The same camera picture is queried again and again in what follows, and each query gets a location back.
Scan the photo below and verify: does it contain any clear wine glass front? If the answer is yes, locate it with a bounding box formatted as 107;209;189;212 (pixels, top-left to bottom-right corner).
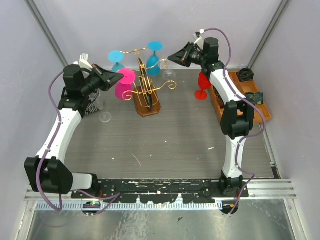
89;90;112;123

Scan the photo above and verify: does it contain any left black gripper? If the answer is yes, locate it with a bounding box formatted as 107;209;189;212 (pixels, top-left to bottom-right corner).
81;63;125;96

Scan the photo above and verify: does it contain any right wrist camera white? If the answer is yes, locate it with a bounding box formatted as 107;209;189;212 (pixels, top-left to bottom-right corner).
193;29;205;45

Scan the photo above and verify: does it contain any wooden compartment tray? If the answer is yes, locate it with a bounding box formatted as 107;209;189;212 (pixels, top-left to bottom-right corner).
208;71;272;122

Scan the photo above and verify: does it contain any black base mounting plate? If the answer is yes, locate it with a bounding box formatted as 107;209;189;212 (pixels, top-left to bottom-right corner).
72;177;250;205

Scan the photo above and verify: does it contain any dark rolled tie right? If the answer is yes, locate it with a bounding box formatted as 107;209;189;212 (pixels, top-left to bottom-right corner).
213;87;225;109

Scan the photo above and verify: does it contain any blue patterned folded tie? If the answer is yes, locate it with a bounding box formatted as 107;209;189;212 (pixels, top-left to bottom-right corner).
245;92;264;105

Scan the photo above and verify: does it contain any black rolled tie rear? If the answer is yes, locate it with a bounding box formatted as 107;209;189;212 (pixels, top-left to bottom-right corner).
237;68;254;82

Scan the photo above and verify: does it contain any white slotted cable duct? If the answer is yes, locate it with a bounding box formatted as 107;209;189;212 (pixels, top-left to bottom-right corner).
36;199;224;211

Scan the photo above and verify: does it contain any gold wire wine glass rack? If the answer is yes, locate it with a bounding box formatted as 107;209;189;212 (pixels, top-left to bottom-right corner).
122;47;177;117

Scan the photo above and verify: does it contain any red wine glass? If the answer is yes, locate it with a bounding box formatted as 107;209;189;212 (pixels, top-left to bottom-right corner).
194;72;212;101

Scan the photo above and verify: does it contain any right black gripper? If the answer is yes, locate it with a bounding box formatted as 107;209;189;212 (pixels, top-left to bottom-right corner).
168;42;207;68

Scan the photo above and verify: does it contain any pink wine glass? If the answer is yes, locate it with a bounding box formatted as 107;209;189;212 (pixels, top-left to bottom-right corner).
115;68;136;101

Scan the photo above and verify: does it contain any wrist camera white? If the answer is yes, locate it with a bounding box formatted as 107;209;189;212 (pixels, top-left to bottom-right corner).
193;29;205;45
73;53;93;70

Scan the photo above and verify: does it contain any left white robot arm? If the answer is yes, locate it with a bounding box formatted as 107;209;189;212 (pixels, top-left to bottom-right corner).
24;64;124;198

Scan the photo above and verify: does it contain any clear wine glass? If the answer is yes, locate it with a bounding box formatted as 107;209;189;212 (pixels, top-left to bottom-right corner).
89;90;112;123
159;59;177;81

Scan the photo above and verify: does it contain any light blue wine glass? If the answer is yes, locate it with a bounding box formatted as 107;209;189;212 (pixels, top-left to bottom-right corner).
108;50;125;73

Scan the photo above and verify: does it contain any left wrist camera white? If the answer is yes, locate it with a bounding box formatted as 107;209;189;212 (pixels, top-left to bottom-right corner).
73;53;93;70

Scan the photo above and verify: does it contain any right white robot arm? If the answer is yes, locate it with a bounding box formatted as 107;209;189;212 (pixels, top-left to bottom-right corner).
168;37;255;197

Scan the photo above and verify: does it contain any striped black white cloth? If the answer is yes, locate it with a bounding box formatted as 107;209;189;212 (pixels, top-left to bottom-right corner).
85;99;101;116

